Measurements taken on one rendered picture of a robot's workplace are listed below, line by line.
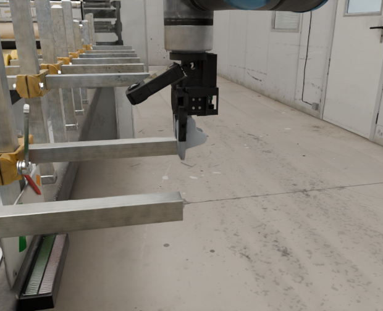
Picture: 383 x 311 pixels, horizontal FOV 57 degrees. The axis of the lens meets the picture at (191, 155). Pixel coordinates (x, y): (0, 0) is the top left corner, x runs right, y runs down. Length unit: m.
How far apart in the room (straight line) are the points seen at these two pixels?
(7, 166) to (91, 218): 0.23
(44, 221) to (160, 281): 1.24
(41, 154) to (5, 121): 0.09
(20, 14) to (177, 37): 0.38
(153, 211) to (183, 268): 1.29
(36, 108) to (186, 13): 0.44
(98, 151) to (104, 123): 2.72
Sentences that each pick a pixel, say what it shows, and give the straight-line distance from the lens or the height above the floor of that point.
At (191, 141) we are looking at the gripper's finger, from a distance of 0.70.
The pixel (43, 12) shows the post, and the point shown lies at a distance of 1.13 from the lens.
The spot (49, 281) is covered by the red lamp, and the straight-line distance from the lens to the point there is 0.62.
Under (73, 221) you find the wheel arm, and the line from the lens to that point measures 0.47.
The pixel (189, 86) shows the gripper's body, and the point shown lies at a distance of 0.68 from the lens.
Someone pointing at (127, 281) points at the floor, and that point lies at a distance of 1.70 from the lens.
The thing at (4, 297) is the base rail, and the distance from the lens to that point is 0.62.
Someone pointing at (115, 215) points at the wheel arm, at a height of 0.85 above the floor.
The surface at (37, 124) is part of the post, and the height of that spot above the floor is 0.85.
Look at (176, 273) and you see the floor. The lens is 1.72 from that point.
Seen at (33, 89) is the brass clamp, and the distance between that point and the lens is 0.87.
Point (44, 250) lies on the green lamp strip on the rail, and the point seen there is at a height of 0.70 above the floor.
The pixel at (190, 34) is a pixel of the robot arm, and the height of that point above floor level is 1.06.
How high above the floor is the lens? 1.07
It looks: 20 degrees down
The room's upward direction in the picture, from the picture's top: straight up
